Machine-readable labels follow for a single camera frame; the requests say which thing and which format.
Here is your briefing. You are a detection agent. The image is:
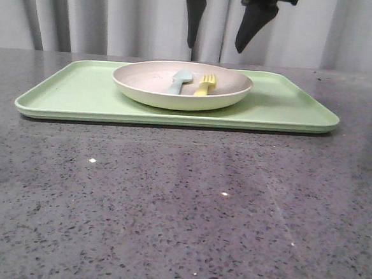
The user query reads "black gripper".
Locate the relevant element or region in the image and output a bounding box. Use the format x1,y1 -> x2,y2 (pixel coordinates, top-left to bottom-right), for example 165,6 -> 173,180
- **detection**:
186,0 -> 299,54

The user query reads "yellow plastic fork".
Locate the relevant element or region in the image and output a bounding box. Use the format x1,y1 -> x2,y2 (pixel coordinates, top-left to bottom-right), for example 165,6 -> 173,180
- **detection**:
193,73 -> 217,96

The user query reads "light blue plastic spoon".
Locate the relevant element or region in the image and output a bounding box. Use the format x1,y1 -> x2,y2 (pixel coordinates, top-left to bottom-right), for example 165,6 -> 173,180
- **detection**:
166,69 -> 193,95

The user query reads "cream round plate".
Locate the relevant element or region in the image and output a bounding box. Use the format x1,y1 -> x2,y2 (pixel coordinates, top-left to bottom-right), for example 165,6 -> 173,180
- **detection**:
113,61 -> 253,111

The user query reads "light green plastic tray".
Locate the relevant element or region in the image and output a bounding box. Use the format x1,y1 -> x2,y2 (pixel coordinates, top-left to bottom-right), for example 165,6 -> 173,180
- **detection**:
15,61 -> 340,134

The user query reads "grey curtain backdrop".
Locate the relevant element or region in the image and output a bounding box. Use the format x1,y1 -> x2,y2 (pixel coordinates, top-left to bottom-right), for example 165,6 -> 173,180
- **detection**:
0,0 -> 372,73

